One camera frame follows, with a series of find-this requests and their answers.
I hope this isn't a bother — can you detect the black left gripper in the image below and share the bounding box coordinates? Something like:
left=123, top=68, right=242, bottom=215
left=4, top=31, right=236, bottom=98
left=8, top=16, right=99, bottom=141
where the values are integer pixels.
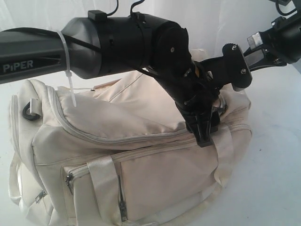
left=162, top=58, right=227, bottom=147

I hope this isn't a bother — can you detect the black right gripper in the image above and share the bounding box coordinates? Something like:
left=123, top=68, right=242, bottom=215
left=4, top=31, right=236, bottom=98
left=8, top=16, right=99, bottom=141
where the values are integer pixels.
left=244, top=4, right=301, bottom=71

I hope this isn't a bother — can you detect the cream fabric duffel bag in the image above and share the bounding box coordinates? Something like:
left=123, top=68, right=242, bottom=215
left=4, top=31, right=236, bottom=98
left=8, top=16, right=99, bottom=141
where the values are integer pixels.
left=8, top=71, right=252, bottom=226

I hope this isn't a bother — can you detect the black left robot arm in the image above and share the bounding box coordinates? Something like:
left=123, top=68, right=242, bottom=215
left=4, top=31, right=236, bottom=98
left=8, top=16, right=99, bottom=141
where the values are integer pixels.
left=0, top=10, right=221, bottom=147

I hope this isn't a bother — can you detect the white backdrop curtain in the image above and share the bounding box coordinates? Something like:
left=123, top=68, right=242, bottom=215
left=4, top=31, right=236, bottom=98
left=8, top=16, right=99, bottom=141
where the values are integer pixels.
left=0, top=0, right=301, bottom=71

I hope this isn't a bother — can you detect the white zip tie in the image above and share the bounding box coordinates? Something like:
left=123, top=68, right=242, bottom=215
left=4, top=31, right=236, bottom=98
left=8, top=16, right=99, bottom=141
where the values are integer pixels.
left=56, top=30, right=77, bottom=107

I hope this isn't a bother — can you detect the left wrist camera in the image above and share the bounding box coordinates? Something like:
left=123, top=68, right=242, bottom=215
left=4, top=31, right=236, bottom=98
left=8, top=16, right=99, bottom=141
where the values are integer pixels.
left=196, top=43, right=253, bottom=91

